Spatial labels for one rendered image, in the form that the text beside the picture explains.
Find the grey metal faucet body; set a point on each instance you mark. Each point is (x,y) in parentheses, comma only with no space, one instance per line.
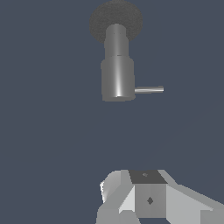
(118,70)

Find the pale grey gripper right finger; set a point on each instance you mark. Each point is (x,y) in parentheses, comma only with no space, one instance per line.
(180,204)

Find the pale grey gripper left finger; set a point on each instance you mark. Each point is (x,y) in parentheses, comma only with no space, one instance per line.
(112,189)

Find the dark round faucet base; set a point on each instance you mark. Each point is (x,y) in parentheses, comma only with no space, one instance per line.
(99,20)

